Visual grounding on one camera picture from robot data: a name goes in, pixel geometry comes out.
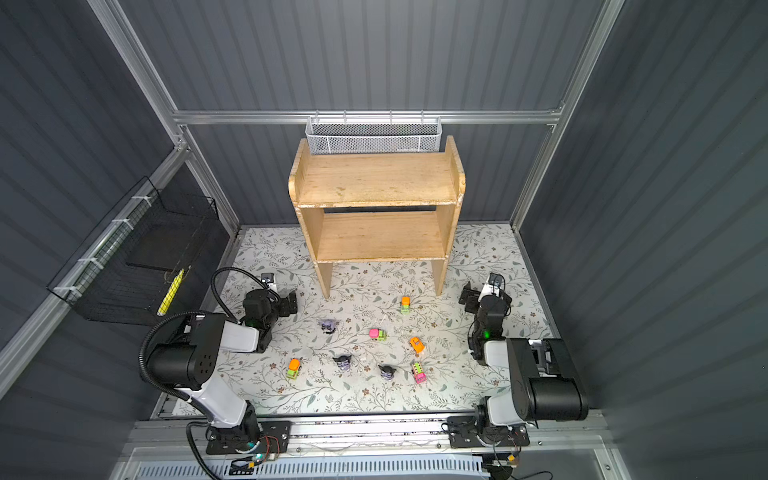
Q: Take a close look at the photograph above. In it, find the black purple toy figure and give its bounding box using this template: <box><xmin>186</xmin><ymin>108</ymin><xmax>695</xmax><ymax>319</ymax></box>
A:
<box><xmin>333</xmin><ymin>354</ymin><xmax>353</xmax><ymax>372</ymax></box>
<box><xmin>378</xmin><ymin>365</ymin><xmax>397</xmax><ymax>381</ymax></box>

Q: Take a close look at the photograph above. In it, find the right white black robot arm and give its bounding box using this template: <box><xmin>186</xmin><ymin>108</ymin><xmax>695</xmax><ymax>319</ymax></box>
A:
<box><xmin>446</xmin><ymin>274</ymin><xmax>590</xmax><ymax>448</ymax></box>

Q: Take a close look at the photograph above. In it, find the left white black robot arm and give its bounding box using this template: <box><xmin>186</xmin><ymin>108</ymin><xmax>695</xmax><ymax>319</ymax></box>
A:
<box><xmin>138</xmin><ymin>288</ymin><xmax>298</xmax><ymax>454</ymax></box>

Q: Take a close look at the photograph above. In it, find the wooden two-tier shelf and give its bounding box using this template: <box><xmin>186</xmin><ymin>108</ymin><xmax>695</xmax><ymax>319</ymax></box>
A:
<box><xmin>288</xmin><ymin>137</ymin><xmax>467</xmax><ymax>296</ymax></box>

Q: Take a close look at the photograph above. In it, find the orange green toy car near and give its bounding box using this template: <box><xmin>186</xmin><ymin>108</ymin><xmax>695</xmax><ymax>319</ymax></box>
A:
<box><xmin>286</xmin><ymin>358</ymin><xmax>301</xmax><ymax>380</ymax></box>

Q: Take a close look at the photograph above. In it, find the light purple toy figure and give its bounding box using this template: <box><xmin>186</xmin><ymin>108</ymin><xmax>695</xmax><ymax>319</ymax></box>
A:
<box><xmin>319</xmin><ymin>319</ymin><xmax>337</xmax><ymax>335</ymax></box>

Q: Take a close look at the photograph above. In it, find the orange green toy truck far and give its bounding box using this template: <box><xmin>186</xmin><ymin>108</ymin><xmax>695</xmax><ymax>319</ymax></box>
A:
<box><xmin>400</xmin><ymin>296</ymin><xmax>411</xmax><ymax>314</ymax></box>

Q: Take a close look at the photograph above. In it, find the pink green toy bus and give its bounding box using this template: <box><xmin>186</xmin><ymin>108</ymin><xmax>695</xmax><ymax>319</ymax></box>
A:
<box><xmin>411</xmin><ymin>361</ymin><xmax>427</xmax><ymax>384</ymax></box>

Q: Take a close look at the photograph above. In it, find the yellow green marker strip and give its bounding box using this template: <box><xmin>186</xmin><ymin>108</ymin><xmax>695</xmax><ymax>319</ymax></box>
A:
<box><xmin>156</xmin><ymin>269</ymin><xmax>185</xmax><ymax>316</ymax></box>

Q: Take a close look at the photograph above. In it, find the floral patterned table mat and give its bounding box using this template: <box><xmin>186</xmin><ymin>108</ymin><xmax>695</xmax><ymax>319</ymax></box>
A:
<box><xmin>217</xmin><ymin>224</ymin><xmax>552</xmax><ymax>415</ymax></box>

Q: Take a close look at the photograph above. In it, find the pink green toy car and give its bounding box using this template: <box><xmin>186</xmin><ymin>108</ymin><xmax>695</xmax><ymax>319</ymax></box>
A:
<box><xmin>369</xmin><ymin>328</ymin><xmax>387</xmax><ymax>341</ymax></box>

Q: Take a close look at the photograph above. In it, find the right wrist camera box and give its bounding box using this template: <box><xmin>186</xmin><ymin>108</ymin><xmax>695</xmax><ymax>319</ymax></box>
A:
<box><xmin>481</xmin><ymin>272</ymin><xmax>506</xmax><ymax>296</ymax></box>

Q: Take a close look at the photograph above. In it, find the black wire wall basket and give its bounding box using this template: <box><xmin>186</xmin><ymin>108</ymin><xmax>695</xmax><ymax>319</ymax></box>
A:
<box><xmin>48</xmin><ymin>177</ymin><xmax>219</xmax><ymax>325</ymax></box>

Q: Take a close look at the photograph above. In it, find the white ventilated cable duct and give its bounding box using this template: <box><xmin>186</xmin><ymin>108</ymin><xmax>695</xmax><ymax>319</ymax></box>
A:
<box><xmin>134</xmin><ymin>454</ymin><xmax>490</xmax><ymax>480</ymax></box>

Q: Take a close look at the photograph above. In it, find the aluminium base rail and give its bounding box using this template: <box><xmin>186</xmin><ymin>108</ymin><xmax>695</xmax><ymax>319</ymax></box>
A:
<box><xmin>122</xmin><ymin>409</ymin><xmax>613</xmax><ymax>460</ymax></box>

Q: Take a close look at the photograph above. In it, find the white wire mesh basket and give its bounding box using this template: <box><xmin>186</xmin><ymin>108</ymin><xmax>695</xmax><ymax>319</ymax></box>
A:
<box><xmin>305</xmin><ymin>119</ymin><xmax>443</xmax><ymax>155</ymax></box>

